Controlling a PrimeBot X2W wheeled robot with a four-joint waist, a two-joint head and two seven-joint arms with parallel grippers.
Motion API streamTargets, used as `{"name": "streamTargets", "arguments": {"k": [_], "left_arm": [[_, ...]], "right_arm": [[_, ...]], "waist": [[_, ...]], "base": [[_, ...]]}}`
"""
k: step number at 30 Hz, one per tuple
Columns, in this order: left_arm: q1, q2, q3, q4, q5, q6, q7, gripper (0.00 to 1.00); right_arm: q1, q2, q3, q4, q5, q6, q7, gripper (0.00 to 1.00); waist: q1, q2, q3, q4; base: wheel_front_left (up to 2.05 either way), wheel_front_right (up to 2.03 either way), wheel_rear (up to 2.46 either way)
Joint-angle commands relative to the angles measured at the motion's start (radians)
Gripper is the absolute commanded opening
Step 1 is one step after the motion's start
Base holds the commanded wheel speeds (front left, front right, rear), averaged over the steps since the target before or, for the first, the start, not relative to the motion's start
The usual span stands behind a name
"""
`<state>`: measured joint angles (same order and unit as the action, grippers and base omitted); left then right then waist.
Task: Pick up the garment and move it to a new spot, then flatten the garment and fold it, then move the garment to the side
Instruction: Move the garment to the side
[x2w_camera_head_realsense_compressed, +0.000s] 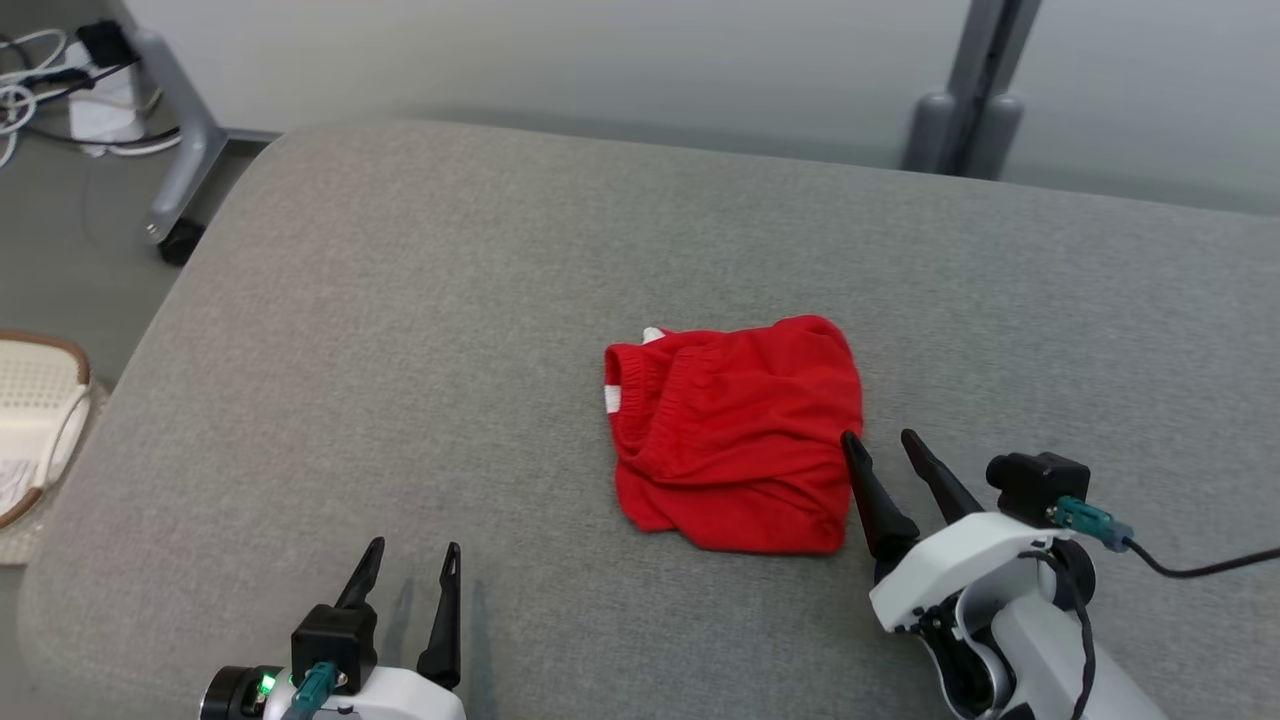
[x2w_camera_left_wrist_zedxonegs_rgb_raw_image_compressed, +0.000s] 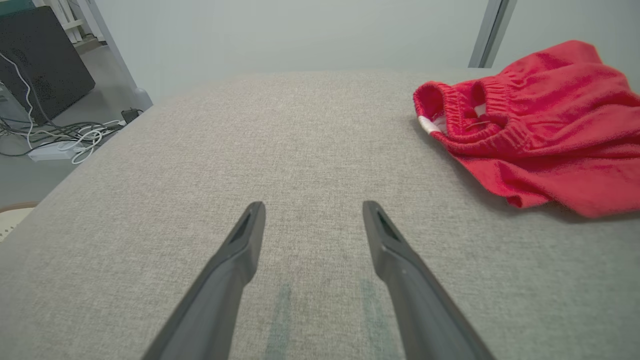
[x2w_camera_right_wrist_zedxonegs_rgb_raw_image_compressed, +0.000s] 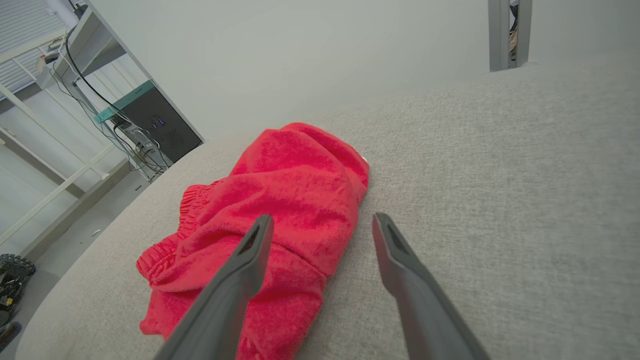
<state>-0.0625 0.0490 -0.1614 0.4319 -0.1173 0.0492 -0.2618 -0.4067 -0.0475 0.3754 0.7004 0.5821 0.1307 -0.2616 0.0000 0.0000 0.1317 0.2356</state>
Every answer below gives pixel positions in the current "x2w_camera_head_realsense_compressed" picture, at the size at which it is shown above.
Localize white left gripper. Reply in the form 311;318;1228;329
255;537;467;720

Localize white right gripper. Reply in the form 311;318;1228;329
840;428;1097;720

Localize red Bulls 23 shorts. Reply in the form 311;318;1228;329
604;315;865;556

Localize beige woven mat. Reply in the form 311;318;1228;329
0;380;113;568

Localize cream laundry basket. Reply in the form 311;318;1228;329
0;332;96;531

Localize black caster wheel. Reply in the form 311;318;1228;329
157;219;207;267

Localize grey metal desk leg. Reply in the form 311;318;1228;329
122;25;283;267

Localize white box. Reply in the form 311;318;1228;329
66;40;149;158

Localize black power adapter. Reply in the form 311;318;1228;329
76;18;138;71

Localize left teal-plug camera cable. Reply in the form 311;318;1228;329
280;660;341;720

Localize teal-plug camera cable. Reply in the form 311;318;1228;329
1045;495;1280;581
280;660;341;720

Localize right teal-plug camera cable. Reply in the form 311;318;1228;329
1045;495;1280;581

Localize grey metal wall post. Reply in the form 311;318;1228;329
900;0;1043;179

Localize white cable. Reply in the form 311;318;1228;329
0;28;71;169

